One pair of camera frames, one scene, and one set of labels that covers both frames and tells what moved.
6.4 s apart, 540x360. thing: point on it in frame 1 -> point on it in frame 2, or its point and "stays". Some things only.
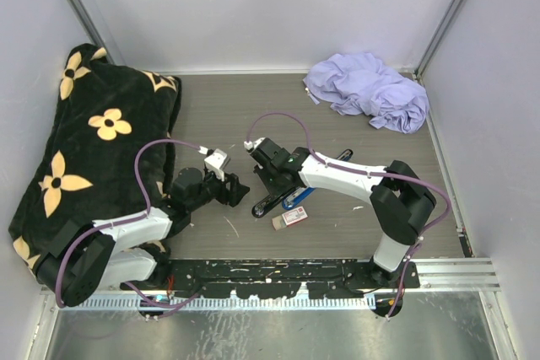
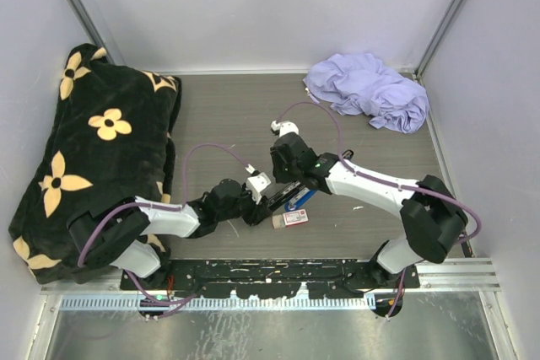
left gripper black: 231,196 -> 257,212
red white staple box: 289,218 stays
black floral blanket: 105,114 stays
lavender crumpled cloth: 359,83 stays
